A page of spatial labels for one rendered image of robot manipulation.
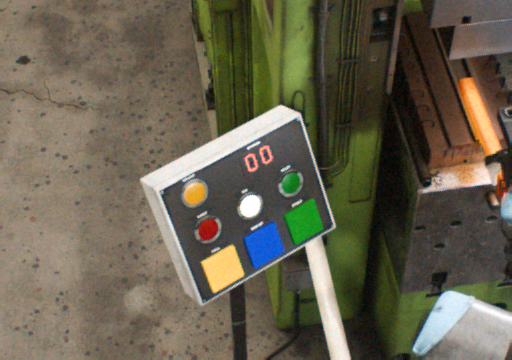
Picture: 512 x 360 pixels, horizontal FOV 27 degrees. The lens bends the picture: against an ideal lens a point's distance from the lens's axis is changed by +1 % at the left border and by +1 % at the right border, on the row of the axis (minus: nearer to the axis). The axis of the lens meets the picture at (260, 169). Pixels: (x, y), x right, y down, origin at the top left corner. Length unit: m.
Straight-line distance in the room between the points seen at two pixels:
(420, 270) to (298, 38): 0.75
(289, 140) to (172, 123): 1.59
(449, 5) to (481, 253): 0.83
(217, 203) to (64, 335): 1.28
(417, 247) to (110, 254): 1.18
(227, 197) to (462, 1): 0.58
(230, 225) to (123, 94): 1.74
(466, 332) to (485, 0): 0.68
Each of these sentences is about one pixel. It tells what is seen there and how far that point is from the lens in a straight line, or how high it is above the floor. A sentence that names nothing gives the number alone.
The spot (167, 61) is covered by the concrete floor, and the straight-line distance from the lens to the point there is 3.87.
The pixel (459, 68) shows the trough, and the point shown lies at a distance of 2.52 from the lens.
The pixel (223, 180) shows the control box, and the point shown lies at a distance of 2.06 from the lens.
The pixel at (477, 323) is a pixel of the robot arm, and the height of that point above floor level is 1.38.
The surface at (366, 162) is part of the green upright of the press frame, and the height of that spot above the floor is 0.78.
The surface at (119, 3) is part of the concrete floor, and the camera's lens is 4.11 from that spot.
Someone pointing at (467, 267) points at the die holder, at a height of 0.56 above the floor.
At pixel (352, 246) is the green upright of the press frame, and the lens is 2.87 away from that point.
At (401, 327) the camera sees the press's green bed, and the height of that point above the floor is 0.28.
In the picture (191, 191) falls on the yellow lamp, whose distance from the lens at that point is 2.03.
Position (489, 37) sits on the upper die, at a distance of 2.12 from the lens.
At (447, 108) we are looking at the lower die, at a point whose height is 0.99.
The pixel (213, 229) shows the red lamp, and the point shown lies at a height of 1.09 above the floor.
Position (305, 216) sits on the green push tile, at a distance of 2.17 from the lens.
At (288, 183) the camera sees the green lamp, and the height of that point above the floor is 1.09.
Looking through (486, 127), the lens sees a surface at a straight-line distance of 2.37.
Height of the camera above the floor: 2.80
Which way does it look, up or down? 53 degrees down
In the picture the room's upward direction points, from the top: 1 degrees counter-clockwise
